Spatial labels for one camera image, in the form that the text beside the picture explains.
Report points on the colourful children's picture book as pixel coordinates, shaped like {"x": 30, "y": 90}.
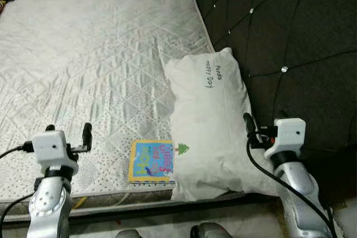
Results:
{"x": 152, "y": 161}

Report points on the white pillow with green tree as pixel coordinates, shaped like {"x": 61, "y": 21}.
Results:
{"x": 212, "y": 121}

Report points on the white quilted mattress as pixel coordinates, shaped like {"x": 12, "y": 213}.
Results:
{"x": 89, "y": 71}

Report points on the grey bed base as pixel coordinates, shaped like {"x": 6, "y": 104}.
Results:
{"x": 139, "y": 207}

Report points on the black tufted headboard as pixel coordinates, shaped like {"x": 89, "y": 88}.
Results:
{"x": 295, "y": 43}

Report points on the grey left robot leg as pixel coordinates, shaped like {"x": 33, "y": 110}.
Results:
{"x": 128, "y": 234}

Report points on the grey robot leg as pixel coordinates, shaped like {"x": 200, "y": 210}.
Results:
{"x": 128, "y": 234}
{"x": 211, "y": 231}

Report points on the grey right robot leg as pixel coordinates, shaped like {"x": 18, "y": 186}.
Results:
{"x": 211, "y": 231}

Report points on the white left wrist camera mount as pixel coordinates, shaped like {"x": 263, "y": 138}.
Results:
{"x": 51, "y": 150}

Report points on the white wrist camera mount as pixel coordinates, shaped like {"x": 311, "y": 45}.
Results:
{"x": 51, "y": 150}
{"x": 287, "y": 136}

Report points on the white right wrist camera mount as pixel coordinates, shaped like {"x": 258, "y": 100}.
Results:
{"x": 287, "y": 136}

